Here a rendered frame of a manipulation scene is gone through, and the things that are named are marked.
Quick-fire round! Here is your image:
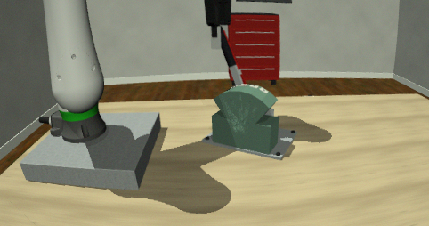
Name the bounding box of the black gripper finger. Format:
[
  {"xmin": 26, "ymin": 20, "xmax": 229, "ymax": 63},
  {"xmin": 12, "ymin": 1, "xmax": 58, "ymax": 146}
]
[
  {"xmin": 220, "ymin": 0, "xmax": 231, "ymax": 38},
  {"xmin": 204, "ymin": 0, "xmax": 222, "ymax": 50}
]

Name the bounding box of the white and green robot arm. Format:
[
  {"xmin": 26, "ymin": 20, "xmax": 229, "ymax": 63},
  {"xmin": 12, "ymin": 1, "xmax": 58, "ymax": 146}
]
[{"xmin": 38, "ymin": 0, "xmax": 106, "ymax": 143}]

